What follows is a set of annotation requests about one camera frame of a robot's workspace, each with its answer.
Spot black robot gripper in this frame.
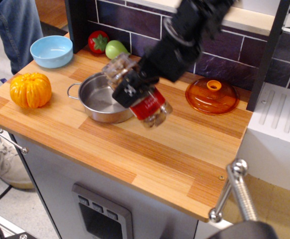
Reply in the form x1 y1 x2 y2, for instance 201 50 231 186
111 37 201 108

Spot glass almond jar red label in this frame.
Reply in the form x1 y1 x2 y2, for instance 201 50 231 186
102 53 173 128

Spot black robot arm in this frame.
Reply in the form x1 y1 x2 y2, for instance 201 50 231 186
111 0 233 108

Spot stainless steel pot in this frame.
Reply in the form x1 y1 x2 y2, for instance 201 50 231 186
67 72 134 123

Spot orange transparent pot lid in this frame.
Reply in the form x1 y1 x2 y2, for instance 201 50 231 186
186 78 239 115

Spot green toy pear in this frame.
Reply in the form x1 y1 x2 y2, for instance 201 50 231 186
105 40 130 60

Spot red toy strawberry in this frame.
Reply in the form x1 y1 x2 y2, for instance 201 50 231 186
88 30 109 54

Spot light blue bowl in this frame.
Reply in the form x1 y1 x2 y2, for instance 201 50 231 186
30 35 73 69

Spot orange toy pumpkin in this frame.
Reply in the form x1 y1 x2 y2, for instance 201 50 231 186
10 73 52 109

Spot person leg in jeans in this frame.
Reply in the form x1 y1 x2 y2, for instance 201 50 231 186
0 0 43 75

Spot right chrome clamp screw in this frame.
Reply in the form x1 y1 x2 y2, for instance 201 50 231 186
208 159 258 223

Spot grey toy oven panel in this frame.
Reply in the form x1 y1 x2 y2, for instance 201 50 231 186
72 184 134 239

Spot white toy sink drainer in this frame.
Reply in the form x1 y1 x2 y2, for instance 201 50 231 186
248 83 290 142

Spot white sneaker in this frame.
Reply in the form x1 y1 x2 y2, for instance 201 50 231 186
0 137 34 190

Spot black vertical post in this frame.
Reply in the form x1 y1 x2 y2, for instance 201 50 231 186
246 0 290 112

